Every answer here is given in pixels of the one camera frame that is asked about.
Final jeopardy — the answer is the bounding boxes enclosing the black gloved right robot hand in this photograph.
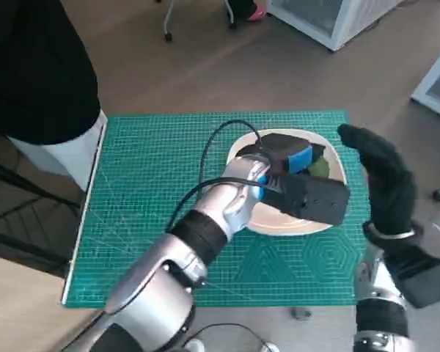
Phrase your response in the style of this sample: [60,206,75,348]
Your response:
[337,123,419,236]

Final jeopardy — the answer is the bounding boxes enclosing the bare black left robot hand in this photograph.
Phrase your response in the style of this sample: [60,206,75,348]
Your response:
[238,132,327,177]

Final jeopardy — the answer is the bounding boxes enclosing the red toy grapes with leaves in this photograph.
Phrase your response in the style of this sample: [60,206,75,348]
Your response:
[307,156,331,179]

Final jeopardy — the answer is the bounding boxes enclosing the white plate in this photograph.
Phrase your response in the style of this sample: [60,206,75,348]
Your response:
[225,128,348,236]

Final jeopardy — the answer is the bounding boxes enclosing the white cabinet with vent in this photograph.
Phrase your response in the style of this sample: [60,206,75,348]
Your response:
[410,47,440,124]

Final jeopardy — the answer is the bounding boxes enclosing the green cutting mat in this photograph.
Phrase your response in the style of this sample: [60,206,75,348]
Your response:
[61,109,372,308]

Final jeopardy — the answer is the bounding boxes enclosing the white glass-front cabinet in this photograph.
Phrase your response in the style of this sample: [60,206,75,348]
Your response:
[269,0,405,52]

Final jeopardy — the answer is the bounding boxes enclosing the grey table clamp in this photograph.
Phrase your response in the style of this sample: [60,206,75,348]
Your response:
[291,307,312,322]

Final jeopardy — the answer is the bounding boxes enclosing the office chair with white legs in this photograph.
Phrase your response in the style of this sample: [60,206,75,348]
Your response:
[161,0,177,42]

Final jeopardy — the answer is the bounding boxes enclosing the black metal rack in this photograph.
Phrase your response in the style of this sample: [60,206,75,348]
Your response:
[0,152,82,278]

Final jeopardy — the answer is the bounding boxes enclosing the person in black top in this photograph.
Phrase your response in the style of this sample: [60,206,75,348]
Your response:
[0,0,108,192]

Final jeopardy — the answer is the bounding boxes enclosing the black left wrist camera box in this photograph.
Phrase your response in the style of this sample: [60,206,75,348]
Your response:
[258,174,351,227]

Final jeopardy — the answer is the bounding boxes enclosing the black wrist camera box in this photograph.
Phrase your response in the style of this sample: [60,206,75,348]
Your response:
[258,174,351,227]
[383,222,440,309]

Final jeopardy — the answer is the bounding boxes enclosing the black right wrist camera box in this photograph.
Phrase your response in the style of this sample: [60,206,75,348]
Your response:
[383,222,440,309]

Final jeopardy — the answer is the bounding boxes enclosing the black floor cable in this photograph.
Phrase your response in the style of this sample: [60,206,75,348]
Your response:
[183,322,269,352]

